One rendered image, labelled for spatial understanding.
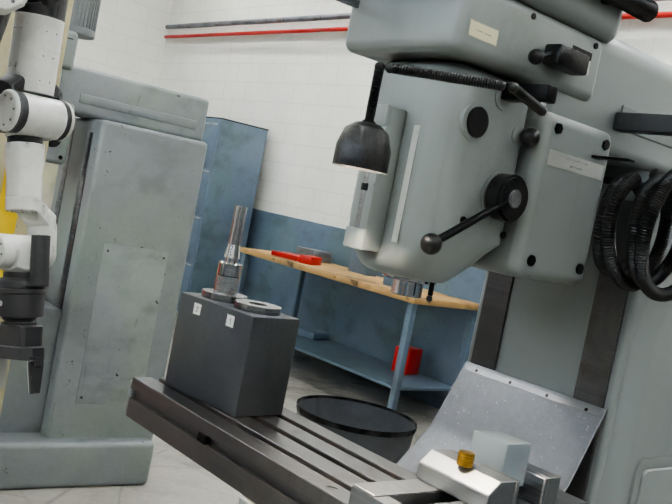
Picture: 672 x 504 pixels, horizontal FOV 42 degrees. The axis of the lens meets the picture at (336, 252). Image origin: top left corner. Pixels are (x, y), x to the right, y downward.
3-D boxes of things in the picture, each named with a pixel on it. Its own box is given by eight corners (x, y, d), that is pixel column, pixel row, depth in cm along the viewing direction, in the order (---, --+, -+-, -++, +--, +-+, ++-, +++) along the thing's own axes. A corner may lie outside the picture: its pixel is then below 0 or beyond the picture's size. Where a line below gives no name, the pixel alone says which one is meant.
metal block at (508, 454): (498, 488, 115) (507, 444, 115) (464, 472, 120) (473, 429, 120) (523, 486, 119) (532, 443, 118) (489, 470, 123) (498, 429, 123)
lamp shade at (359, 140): (326, 161, 110) (335, 112, 109) (338, 166, 117) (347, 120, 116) (382, 171, 108) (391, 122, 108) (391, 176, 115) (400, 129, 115)
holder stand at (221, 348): (234, 418, 158) (254, 309, 157) (163, 384, 173) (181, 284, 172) (282, 415, 167) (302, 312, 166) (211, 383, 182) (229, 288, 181)
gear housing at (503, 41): (455, 48, 116) (470, -27, 116) (339, 50, 135) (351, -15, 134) (596, 104, 138) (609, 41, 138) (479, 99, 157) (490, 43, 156)
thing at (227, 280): (210, 291, 170) (214, 265, 170) (217, 289, 175) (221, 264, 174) (233, 296, 169) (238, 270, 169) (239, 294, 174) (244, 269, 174)
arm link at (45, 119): (-15, 196, 164) (-12, 94, 165) (33, 201, 172) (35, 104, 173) (20, 193, 158) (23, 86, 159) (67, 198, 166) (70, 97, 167)
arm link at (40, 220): (-4, 269, 165) (-2, 197, 165) (35, 270, 172) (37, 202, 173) (18, 268, 161) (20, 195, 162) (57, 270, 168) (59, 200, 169)
